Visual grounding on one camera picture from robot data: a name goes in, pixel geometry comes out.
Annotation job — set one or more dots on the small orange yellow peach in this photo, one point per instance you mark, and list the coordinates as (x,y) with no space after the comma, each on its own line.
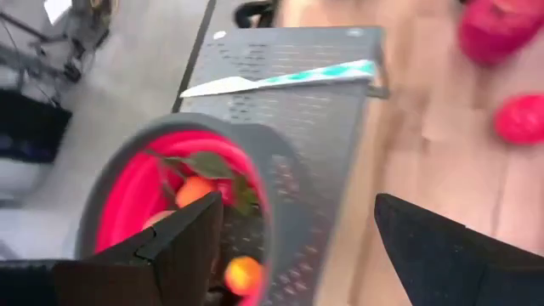
(193,191)
(243,275)

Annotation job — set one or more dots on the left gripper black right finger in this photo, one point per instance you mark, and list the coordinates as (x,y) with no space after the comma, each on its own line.
(446,263)

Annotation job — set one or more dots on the dark blue box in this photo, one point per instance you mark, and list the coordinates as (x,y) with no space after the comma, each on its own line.
(30,127)

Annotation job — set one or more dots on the red collapsible bowl grey rim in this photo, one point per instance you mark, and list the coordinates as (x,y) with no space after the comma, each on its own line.
(127,204)

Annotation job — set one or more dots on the red strawberry green leaves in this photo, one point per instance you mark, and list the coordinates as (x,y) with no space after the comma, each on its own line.
(210,165)

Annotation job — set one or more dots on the metal rolling chair base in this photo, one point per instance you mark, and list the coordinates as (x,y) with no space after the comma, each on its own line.
(81,38)

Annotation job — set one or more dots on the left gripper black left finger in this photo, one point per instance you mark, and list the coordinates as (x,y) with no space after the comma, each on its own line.
(178,255)

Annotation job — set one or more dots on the grey perforated metal stand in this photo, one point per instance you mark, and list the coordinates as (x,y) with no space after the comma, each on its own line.
(297,123)

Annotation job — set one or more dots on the big red apple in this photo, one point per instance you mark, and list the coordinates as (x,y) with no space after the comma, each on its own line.
(493,34)

